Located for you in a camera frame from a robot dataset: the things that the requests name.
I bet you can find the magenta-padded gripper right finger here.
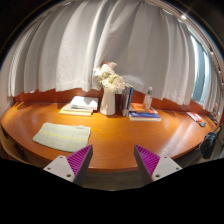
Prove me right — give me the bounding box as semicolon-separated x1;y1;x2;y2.
134;144;183;186

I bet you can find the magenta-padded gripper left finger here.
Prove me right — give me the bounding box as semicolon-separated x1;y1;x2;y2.
43;144;94;187

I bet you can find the pale green towel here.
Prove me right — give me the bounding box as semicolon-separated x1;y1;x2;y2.
32;122;92;153

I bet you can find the dark garment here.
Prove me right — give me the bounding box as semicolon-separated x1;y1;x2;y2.
199;131;219;160

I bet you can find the wooden chair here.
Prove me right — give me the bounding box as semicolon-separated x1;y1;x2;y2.
0;123;34;161

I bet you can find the yellow book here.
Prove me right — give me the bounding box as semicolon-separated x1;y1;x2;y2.
58;107;94;117

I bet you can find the blue flat book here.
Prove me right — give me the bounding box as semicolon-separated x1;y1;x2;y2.
128;111;162;122

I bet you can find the red booklet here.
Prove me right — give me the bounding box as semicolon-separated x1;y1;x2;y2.
185;111;204;123

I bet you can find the orange book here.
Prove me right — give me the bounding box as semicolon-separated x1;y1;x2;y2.
129;102;158;115

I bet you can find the clear plastic bottle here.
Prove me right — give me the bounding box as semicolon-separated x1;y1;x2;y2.
142;86;154;110

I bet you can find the white book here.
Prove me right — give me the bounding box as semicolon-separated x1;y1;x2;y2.
69;95;100;111

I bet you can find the dark upright book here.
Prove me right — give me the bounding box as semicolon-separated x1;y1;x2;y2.
119;85;132;118

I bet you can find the window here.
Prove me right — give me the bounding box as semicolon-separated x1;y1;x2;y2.
190;33;212;106

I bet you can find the white flower bouquet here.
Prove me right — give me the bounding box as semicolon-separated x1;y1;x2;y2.
92;61;132;94

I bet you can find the white curtain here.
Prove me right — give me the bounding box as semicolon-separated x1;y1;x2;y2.
7;0;223;113

